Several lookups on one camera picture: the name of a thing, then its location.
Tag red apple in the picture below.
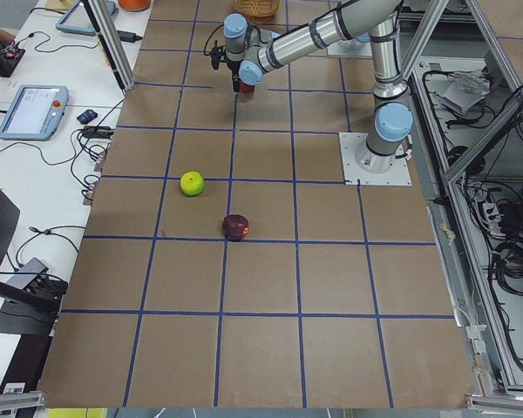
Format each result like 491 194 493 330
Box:
239 80 255 93

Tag dark purple apple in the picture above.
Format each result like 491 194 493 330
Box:
221 214 249 241

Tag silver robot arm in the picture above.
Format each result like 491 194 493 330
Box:
208 0 413 174

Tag woven wicker basket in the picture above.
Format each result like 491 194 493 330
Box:
233 0 281 24

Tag green apple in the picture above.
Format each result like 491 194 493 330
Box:
180 171 205 197

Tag black power adapter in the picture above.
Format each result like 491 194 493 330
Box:
117 30 143 44

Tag orange cylindrical container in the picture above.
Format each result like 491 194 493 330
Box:
118 0 152 12

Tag small blue device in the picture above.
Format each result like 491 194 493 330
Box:
77 109 98 125

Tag teach pendant far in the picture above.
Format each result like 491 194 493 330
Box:
55 1 96 36

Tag teach pendant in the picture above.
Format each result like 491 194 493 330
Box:
0 84 70 141
55 1 96 36

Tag teach pendant near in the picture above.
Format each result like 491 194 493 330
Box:
0 84 70 141

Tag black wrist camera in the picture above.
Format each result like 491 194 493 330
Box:
209 41 226 71

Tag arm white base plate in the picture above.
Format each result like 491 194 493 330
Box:
327 32 372 59
338 132 412 186

